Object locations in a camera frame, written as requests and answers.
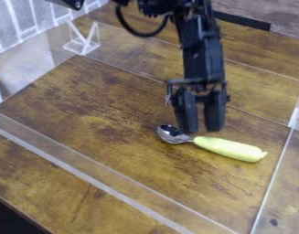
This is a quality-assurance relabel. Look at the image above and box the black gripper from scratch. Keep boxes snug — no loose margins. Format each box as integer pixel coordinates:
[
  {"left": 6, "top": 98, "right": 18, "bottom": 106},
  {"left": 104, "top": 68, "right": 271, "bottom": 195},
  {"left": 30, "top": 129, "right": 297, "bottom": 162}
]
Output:
[{"left": 165, "top": 14, "right": 228, "bottom": 133}]

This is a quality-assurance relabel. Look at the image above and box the black cable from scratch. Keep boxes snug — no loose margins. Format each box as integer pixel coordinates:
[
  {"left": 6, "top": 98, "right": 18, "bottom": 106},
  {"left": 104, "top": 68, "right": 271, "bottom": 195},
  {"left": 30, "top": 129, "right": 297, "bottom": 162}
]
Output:
[{"left": 113, "top": 4, "right": 173, "bottom": 38}]

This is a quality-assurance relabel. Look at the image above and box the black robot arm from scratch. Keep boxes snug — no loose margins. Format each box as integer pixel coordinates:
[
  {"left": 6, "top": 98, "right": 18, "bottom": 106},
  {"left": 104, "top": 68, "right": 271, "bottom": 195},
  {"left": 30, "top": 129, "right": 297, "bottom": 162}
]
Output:
[{"left": 112, "top": 0, "right": 229, "bottom": 133}]

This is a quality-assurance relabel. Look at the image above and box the clear acrylic corner bracket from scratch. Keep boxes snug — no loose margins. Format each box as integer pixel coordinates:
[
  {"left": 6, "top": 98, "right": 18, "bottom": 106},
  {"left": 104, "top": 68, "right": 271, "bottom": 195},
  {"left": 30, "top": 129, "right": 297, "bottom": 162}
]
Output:
[{"left": 62, "top": 21, "right": 100, "bottom": 56}]

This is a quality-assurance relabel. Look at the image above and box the black strip on table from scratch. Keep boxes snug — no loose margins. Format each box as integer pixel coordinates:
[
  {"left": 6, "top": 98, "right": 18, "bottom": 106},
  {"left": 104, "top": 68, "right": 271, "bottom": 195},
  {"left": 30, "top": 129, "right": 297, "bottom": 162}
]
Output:
[{"left": 213, "top": 11, "right": 271, "bottom": 31}]

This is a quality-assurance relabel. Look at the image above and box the clear acrylic enclosure wall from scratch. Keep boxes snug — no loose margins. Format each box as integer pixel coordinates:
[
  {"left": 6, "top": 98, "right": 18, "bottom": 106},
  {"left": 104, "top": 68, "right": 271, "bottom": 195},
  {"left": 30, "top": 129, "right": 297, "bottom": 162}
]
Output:
[{"left": 0, "top": 21, "right": 299, "bottom": 234}]

